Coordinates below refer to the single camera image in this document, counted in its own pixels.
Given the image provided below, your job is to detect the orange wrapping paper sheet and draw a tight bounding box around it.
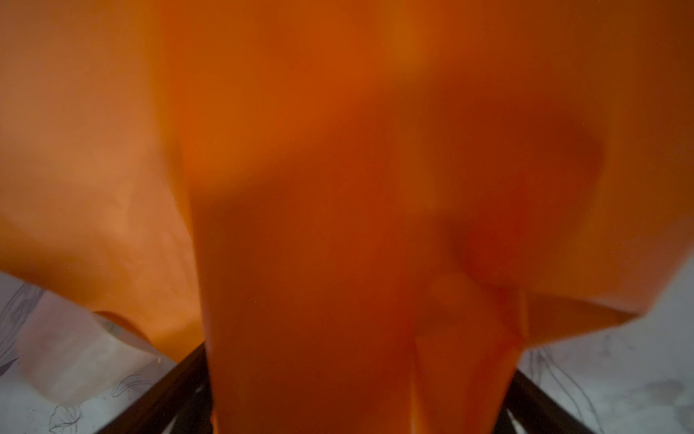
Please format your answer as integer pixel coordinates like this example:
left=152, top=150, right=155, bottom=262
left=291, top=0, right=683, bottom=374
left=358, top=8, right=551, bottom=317
left=1, top=1, right=693, bottom=433

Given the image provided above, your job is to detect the white ribbon bundle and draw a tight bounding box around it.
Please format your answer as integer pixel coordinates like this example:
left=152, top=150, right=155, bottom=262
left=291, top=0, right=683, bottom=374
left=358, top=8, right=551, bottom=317
left=16, top=292, right=160, bottom=407

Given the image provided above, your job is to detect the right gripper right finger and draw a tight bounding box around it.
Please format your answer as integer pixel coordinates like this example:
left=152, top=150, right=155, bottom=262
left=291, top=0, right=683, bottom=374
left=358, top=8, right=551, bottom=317
left=493, top=370, right=593, bottom=434

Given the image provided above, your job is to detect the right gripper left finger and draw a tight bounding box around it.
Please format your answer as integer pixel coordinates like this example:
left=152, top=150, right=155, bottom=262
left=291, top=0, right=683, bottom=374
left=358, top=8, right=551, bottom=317
left=99, top=344, right=213, bottom=434

